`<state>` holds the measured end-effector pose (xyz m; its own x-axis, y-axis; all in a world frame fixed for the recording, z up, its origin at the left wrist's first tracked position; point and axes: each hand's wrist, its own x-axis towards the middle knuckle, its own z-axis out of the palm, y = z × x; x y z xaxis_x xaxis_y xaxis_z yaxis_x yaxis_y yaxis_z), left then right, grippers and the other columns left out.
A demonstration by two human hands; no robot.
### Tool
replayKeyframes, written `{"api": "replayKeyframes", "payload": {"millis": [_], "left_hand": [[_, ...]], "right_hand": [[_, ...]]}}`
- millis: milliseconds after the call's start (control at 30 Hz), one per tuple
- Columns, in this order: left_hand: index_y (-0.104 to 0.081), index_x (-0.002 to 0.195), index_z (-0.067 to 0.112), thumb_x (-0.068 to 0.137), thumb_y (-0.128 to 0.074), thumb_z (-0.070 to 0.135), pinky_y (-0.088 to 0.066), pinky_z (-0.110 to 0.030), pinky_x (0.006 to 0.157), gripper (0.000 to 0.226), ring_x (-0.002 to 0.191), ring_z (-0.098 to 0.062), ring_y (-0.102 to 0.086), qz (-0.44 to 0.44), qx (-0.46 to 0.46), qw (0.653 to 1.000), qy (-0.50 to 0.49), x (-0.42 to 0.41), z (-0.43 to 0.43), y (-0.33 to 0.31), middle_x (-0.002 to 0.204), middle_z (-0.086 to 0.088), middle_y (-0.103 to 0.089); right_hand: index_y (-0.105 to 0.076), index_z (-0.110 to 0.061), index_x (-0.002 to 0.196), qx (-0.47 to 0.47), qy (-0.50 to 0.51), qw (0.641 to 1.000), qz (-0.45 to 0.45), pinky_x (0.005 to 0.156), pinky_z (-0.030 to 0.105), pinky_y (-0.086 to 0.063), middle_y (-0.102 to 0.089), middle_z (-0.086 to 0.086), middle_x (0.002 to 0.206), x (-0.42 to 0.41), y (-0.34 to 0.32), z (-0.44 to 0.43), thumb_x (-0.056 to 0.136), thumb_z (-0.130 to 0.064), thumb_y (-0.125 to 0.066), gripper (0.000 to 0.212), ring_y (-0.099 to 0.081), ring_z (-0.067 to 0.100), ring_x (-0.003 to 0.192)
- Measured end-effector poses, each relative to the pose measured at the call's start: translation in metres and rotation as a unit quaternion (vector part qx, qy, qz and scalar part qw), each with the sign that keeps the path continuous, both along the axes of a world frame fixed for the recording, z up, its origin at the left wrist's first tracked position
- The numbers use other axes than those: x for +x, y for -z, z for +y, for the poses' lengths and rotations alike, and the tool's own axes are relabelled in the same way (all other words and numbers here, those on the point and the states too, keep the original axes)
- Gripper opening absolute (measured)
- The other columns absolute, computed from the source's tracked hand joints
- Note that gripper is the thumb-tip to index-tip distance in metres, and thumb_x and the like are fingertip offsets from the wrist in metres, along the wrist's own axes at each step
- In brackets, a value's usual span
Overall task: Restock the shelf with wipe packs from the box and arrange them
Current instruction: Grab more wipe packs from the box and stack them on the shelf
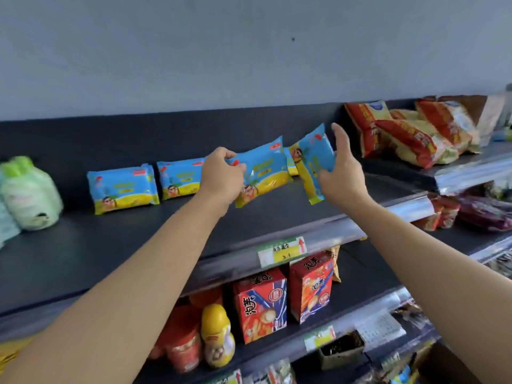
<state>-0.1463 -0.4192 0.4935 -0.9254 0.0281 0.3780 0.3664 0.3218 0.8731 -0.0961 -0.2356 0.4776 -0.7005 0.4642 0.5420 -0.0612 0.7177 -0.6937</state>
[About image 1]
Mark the brown white snack bag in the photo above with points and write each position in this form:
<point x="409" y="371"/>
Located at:
<point x="488" y="111"/>

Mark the blue yellow wet wipes pack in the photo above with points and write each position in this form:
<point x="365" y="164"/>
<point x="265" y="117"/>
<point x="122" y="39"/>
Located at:
<point x="314" y="155"/>
<point x="266" y="167"/>

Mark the beige plastic basket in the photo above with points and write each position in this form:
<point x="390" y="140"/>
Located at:
<point x="340" y="357"/>

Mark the person's left forearm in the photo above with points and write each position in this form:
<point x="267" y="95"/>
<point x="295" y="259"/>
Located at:
<point x="112" y="307"/>

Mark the row of blue wipe packets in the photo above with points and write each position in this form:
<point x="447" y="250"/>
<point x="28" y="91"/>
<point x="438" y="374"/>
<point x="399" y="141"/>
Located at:
<point x="120" y="187"/>

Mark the orange snack canister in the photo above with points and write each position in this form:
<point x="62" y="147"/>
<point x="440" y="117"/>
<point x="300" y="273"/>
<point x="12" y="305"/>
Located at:
<point x="428" y="217"/>
<point x="450" y="213"/>

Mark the green yellow price tag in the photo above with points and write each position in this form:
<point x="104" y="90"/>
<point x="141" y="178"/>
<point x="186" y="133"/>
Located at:
<point x="280" y="253"/>

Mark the dark red snack packet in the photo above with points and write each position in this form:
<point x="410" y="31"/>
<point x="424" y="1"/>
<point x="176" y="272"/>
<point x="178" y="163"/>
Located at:
<point x="484" y="213"/>

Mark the person's right forearm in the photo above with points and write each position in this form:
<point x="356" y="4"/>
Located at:
<point x="440" y="283"/>

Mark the dark grey store shelf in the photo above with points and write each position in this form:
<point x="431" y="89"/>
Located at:
<point x="120" y="243"/>

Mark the blue red snack packet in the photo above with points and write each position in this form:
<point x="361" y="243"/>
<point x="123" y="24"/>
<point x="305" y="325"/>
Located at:
<point x="260" y="307"/>

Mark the yellow white price tag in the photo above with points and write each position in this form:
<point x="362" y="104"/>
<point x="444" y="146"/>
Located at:
<point x="320" y="339"/>

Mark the yellow flat packet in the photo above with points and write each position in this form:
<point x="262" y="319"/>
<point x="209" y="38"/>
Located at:
<point x="14" y="353"/>

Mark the person's left hand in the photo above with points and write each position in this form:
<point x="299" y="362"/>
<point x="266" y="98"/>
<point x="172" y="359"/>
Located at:
<point x="220" y="179"/>

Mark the yellow bottle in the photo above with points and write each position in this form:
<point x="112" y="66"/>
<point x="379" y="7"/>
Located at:
<point x="218" y="335"/>

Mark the person's right hand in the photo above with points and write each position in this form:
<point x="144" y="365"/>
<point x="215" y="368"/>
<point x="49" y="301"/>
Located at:
<point x="346" y="179"/>

